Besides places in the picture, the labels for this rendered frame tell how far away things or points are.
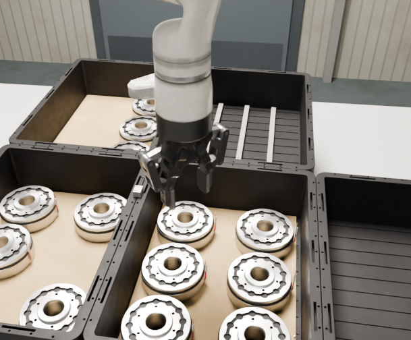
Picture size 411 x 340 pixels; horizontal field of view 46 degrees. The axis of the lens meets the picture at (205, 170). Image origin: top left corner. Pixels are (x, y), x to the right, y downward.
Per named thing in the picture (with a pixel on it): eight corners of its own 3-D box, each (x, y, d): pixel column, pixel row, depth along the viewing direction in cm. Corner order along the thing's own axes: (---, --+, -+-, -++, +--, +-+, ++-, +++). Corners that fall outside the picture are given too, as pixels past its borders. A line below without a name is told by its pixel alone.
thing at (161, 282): (198, 296, 74) (198, 293, 74) (134, 288, 75) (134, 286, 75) (208, 248, 82) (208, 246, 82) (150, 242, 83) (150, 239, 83)
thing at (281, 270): (290, 307, 72) (291, 305, 72) (224, 299, 74) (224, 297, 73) (291, 258, 80) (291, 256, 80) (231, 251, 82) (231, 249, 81)
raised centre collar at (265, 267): (274, 290, 75) (275, 287, 74) (242, 286, 75) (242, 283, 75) (275, 266, 78) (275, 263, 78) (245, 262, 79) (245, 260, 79)
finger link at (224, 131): (225, 129, 68) (213, 166, 70) (234, 129, 69) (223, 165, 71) (213, 121, 69) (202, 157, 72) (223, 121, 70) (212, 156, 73)
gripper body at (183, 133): (171, 125, 58) (175, 185, 64) (227, 104, 62) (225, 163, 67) (140, 100, 63) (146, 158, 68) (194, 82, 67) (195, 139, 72)
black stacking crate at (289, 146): (306, 218, 95) (314, 172, 88) (158, 203, 98) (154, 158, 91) (304, 115, 126) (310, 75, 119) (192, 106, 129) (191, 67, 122)
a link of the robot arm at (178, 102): (181, 76, 70) (179, 35, 66) (229, 108, 62) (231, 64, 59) (125, 94, 65) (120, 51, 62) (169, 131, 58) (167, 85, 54)
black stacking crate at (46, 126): (156, 203, 98) (153, 158, 91) (19, 189, 102) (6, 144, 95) (190, 106, 129) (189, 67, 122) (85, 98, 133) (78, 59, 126)
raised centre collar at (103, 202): (112, 220, 87) (111, 218, 87) (85, 218, 87) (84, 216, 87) (117, 202, 91) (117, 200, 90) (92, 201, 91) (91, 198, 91)
